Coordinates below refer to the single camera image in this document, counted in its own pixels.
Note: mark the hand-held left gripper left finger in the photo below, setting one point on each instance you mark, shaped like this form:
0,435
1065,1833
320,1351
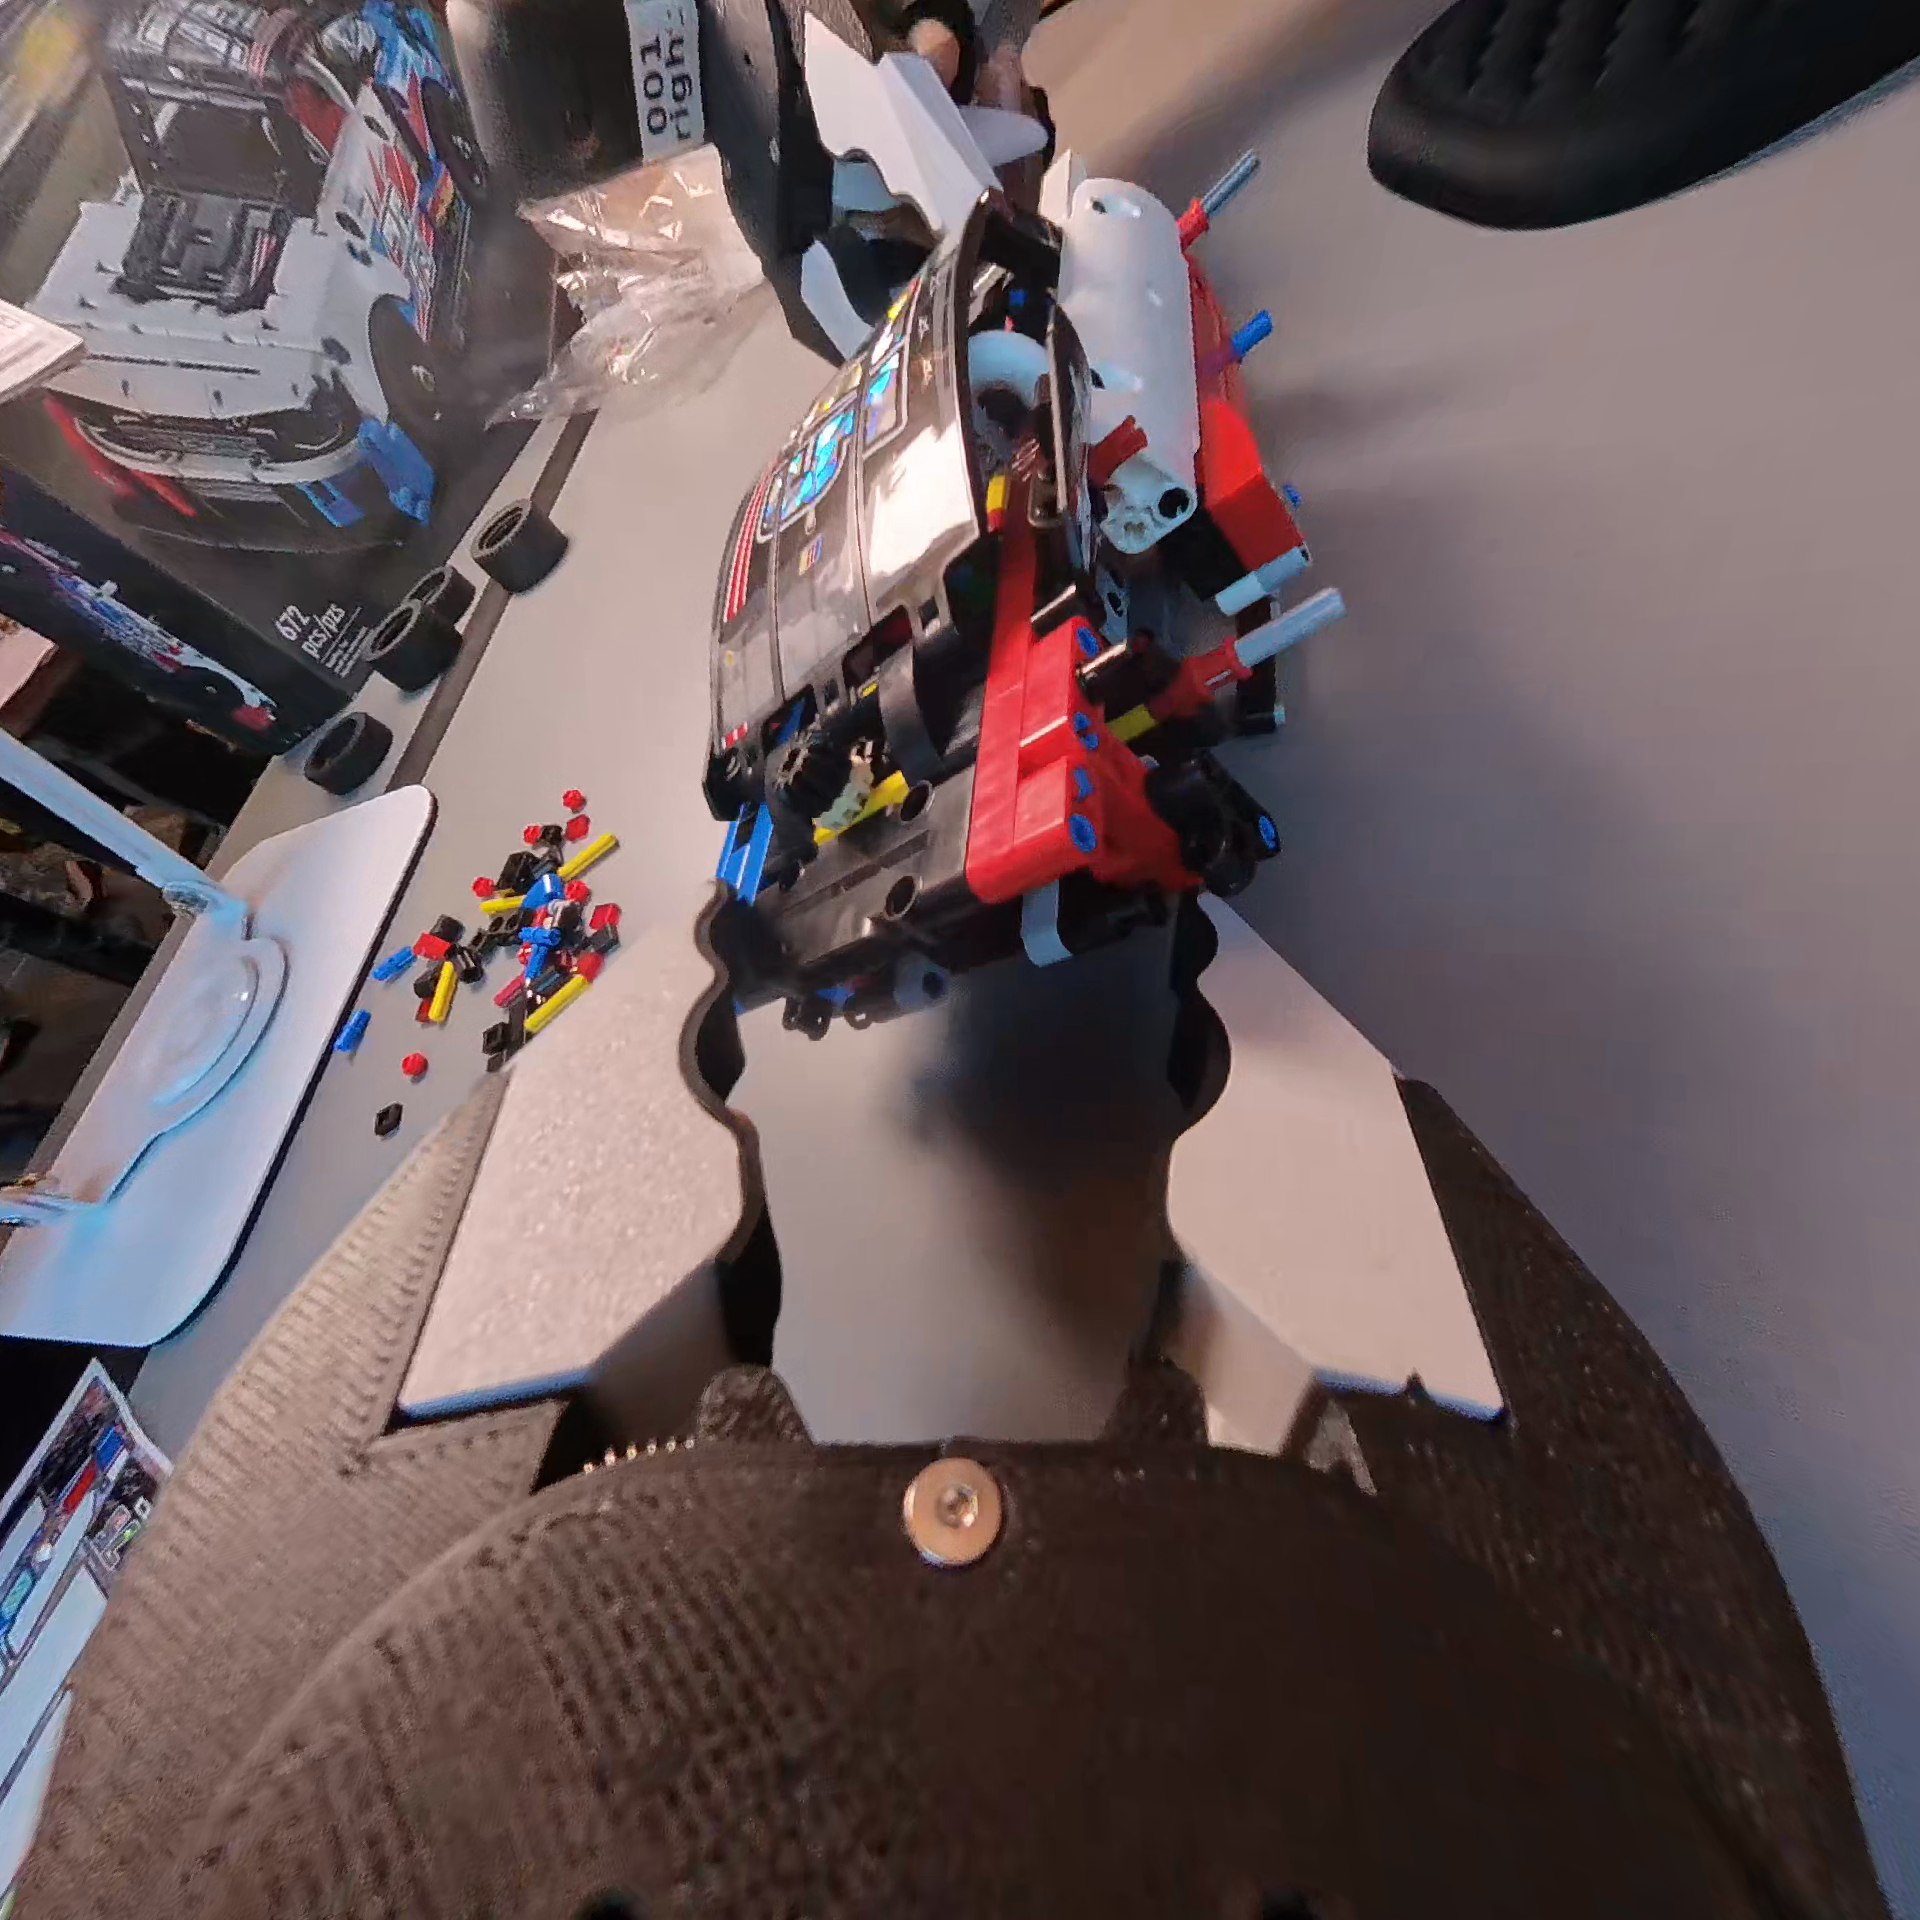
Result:
600,1200

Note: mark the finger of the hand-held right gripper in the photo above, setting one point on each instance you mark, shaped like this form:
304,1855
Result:
849,299
916,129

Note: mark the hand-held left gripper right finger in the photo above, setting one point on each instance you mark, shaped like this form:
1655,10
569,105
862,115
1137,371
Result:
1336,1200

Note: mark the lego race car model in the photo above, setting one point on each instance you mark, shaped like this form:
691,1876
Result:
1049,780

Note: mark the black lego tyre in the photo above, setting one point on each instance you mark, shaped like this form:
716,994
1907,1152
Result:
412,648
446,592
517,546
348,753

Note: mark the lego set box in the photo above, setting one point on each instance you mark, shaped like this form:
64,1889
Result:
225,299

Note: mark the person's right hand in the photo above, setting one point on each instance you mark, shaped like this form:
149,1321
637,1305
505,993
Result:
937,28

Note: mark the crumpled clear plastic bag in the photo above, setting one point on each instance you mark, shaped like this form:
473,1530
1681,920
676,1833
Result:
629,284

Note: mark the pile of small colourful pieces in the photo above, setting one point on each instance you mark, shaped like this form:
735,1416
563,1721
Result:
540,915

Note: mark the white book stand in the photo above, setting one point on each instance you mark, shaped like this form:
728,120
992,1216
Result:
301,975

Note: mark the holographic sticker sheet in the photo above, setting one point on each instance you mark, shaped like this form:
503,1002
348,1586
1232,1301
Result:
76,1499

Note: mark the black textured wrist rest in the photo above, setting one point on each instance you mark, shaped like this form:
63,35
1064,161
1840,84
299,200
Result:
1651,105

